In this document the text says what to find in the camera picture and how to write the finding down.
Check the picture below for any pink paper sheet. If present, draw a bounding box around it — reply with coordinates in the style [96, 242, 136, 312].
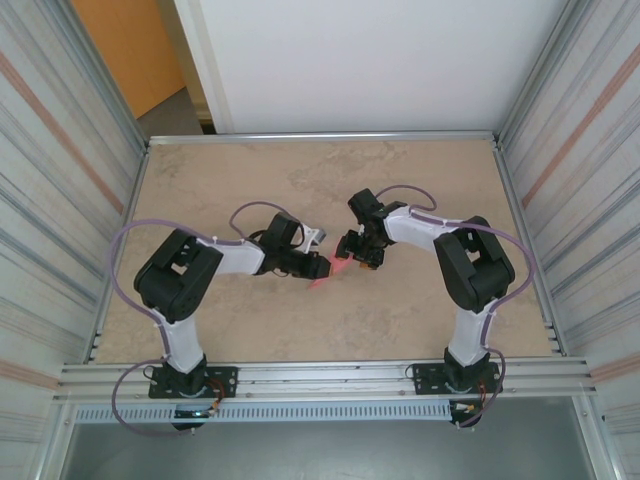
[307, 254, 352, 292]

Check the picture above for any translucent corrugated side panel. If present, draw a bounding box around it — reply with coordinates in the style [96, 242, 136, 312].
[499, 0, 640, 480]
[0, 0, 149, 480]

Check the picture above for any orange wooden door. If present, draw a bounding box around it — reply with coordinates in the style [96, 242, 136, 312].
[69, 0, 190, 121]

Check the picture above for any aluminium table end rail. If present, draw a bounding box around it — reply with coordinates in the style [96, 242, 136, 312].
[146, 130, 502, 149]

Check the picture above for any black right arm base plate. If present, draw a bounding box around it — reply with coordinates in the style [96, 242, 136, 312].
[410, 360, 502, 396]

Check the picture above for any grey slotted cable duct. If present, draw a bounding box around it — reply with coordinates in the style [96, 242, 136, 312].
[74, 402, 454, 424]

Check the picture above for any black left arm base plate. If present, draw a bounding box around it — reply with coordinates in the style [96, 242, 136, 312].
[148, 366, 239, 400]

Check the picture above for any red orange wire bundle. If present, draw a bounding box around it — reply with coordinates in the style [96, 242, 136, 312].
[202, 379, 226, 417]
[449, 382, 494, 416]

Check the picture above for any aluminium table side rail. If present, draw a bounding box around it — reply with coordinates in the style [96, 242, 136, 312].
[492, 142, 564, 357]
[84, 142, 154, 364]

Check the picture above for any white door frame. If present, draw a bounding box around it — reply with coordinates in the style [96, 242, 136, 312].
[172, 0, 236, 135]

